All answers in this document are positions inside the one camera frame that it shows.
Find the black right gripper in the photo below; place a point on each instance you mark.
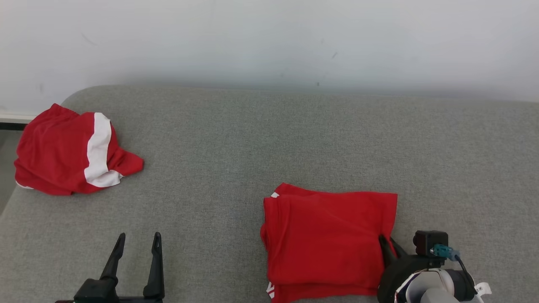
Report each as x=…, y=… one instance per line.
x=396, y=273

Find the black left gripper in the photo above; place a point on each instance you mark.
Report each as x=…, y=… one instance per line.
x=99, y=292

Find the red garment with white stripes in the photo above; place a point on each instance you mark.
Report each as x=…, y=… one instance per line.
x=328, y=240

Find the red shorts with white band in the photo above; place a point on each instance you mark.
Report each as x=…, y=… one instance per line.
x=54, y=151

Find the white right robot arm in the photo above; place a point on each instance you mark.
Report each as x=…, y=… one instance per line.
x=433, y=288

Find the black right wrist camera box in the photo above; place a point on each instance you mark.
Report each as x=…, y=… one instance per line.
x=425, y=242

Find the white and dark wall skirting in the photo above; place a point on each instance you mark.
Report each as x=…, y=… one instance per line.
x=14, y=120

